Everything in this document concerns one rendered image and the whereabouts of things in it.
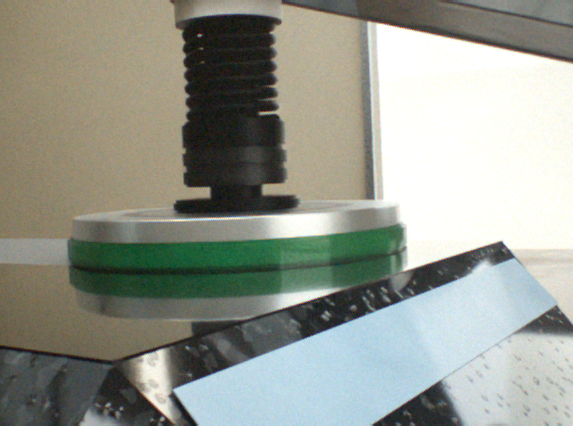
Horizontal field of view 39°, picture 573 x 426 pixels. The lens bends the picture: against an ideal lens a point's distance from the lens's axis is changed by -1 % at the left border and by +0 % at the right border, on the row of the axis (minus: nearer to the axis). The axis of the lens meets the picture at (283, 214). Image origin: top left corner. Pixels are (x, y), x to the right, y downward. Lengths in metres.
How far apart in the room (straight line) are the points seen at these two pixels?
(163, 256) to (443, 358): 0.16
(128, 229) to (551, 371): 0.23
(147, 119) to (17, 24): 1.56
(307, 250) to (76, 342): 0.20
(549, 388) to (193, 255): 0.19
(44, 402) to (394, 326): 0.16
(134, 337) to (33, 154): 6.88
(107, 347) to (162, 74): 6.09
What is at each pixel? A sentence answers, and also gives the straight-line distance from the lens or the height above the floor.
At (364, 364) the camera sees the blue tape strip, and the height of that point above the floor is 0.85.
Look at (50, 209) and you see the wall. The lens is 7.03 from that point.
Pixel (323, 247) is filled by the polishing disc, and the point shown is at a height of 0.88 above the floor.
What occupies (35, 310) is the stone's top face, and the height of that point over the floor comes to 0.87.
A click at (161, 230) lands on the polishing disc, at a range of 0.44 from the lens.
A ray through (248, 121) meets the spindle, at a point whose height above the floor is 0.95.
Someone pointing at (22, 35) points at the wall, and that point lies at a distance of 7.27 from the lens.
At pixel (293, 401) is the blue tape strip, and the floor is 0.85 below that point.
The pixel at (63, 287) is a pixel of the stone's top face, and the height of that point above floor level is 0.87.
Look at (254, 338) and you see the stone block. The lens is 0.28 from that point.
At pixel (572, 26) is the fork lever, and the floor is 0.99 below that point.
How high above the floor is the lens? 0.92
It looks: 3 degrees down
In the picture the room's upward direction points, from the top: 3 degrees counter-clockwise
